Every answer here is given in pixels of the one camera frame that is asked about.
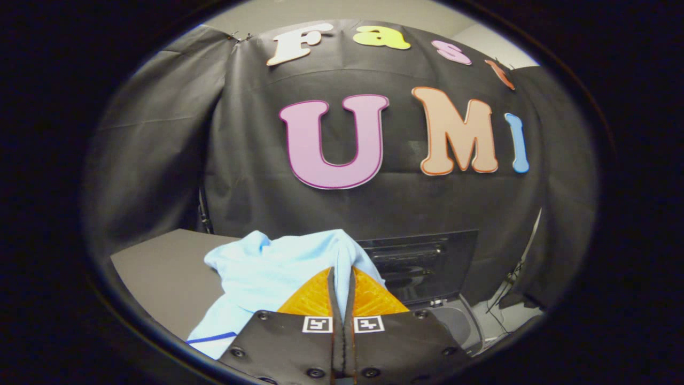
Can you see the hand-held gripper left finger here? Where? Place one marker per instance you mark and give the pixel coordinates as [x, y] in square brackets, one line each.
[288, 347]

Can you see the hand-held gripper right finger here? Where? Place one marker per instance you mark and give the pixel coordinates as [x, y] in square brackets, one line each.
[401, 347]

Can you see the light blue shirt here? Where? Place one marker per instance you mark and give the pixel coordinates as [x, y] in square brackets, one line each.
[267, 272]

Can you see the beige cabinet with dark top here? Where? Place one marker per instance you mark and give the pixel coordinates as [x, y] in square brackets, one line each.
[160, 272]

